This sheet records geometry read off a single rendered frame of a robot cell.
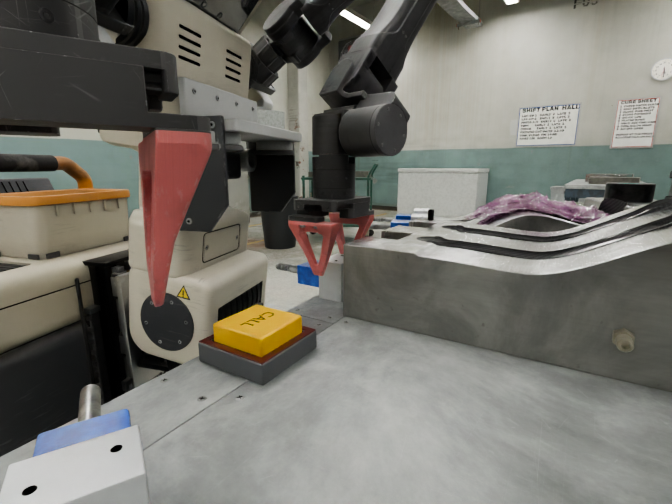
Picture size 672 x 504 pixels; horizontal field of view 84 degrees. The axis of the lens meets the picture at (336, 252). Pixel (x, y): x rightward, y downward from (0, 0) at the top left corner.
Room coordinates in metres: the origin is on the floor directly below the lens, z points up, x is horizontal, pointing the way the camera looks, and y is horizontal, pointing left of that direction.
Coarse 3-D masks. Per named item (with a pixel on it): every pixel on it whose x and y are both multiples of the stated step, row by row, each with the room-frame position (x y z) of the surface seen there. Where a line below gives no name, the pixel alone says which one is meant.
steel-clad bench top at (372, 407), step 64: (320, 320) 0.42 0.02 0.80; (192, 384) 0.28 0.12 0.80; (256, 384) 0.28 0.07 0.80; (320, 384) 0.28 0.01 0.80; (384, 384) 0.28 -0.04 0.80; (448, 384) 0.28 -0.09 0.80; (512, 384) 0.28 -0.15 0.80; (576, 384) 0.28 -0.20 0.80; (192, 448) 0.21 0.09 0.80; (256, 448) 0.21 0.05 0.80; (320, 448) 0.21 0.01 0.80; (384, 448) 0.21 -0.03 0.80; (448, 448) 0.21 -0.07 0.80; (512, 448) 0.21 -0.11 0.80; (576, 448) 0.21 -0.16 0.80; (640, 448) 0.21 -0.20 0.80
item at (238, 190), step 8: (232, 184) 6.28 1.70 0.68; (240, 184) 6.42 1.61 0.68; (232, 192) 6.27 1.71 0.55; (240, 192) 6.42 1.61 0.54; (248, 192) 6.56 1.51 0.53; (232, 200) 6.27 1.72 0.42; (240, 200) 6.41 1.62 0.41; (248, 200) 6.55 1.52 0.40; (240, 208) 6.40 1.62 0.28; (248, 208) 6.55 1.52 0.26
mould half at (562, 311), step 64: (384, 256) 0.40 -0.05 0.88; (448, 256) 0.38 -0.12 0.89; (576, 256) 0.35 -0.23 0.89; (640, 256) 0.29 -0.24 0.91; (384, 320) 0.40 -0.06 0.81; (448, 320) 0.36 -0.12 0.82; (512, 320) 0.33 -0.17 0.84; (576, 320) 0.31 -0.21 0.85; (640, 320) 0.28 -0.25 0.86; (640, 384) 0.28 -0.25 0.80
